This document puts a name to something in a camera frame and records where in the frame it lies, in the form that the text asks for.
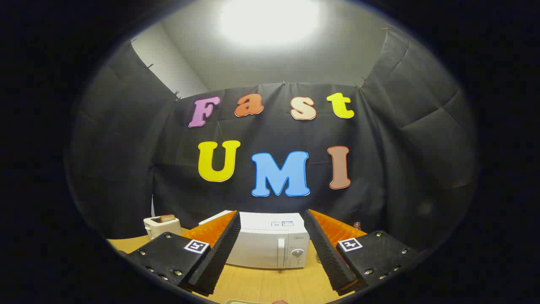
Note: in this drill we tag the black backdrop cloth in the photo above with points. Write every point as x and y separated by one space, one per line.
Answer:
270 135

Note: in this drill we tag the white microwave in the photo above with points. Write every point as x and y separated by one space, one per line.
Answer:
270 240

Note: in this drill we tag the ceiling light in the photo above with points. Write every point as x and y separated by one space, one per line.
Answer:
270 19

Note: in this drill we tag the white plate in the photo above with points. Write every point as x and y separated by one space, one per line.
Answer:
247 302

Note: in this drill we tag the toast slice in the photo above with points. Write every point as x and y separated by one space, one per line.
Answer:
166 218

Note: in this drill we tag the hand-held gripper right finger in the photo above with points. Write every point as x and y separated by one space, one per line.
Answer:
327 253

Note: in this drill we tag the white toaster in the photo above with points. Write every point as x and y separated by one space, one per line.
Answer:
158 230

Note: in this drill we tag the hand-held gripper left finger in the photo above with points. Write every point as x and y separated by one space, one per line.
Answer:
217 253

